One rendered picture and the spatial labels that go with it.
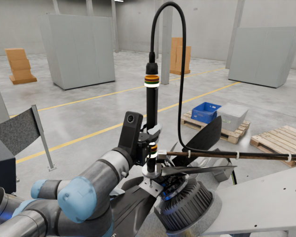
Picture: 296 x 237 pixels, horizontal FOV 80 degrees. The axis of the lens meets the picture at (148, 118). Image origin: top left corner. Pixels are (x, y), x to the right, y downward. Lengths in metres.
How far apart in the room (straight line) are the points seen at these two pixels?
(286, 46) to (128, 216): 7.21
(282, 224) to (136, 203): 0.43
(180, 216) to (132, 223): 0.20
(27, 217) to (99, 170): 0.16
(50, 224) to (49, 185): 0.34
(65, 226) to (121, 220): 0.24
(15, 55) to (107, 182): 8.06
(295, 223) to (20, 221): 0.59
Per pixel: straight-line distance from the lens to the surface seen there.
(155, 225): 0.84
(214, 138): 0.92
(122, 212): 0.69
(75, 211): 0.38
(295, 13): 12.77
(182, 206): 0.75
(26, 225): 0.45
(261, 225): 0.63
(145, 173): 0.68
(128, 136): 0.46
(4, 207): 0.63
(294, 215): 0.61
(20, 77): 8.46
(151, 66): 0.51
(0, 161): 1.02
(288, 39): 7.48
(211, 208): 0.76
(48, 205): 0.51
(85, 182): 0.38
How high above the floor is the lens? 1.74
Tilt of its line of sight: 26 degrees down
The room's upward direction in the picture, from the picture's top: straight up
